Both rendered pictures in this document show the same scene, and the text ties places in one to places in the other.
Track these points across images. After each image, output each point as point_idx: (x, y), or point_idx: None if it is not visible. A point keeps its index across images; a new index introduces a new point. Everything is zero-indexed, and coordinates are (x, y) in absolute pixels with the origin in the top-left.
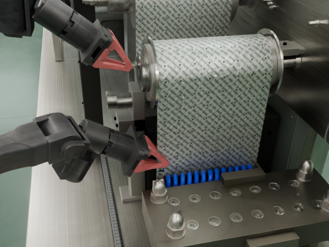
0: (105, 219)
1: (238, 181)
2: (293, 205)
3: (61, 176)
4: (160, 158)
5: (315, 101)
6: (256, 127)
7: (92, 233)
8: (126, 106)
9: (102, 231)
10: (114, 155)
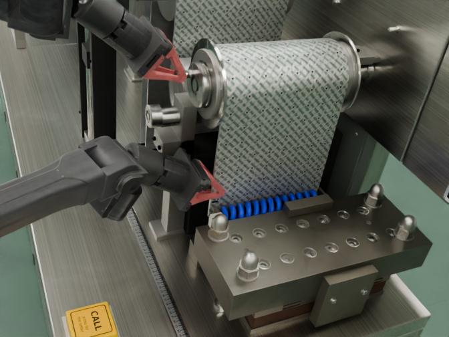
0: (139, 263)
1: (305, 210)
2: (367, 235)
3: (104, 214)
4: (217, 186)
5: (391, 118)
6: (323, 148)
7: (127, 280)
8: (173, 124)
9: (140, 277)
10: (168, 186)
